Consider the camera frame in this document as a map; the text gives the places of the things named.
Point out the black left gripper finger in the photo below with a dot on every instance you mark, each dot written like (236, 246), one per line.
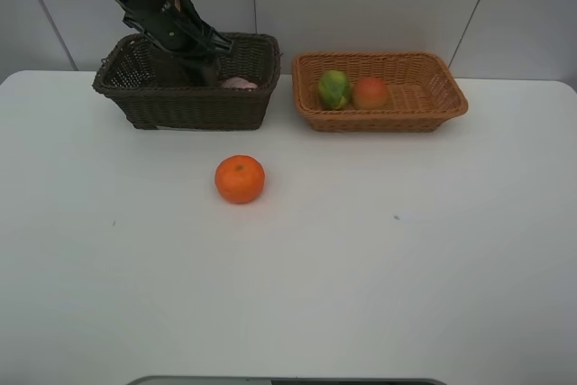
(209, 70)

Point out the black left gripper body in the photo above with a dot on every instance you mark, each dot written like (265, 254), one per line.
(183, 39)

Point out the pink bottle white cap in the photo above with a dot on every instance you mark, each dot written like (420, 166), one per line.
(238, 83)

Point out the green mango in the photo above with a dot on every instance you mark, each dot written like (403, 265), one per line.
(334, 90)

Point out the round bread bun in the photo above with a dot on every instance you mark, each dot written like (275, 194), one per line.
(370, 93)

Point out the black pump bottle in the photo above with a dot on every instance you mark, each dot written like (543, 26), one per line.
(175, 71)

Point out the dark brown wicker basket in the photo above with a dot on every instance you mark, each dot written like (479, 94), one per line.
(126, 77)

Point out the orange tangerine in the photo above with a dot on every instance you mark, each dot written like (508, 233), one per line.
(240, 179)

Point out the light brown wicker basket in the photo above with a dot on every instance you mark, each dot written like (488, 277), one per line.
(422, 91)

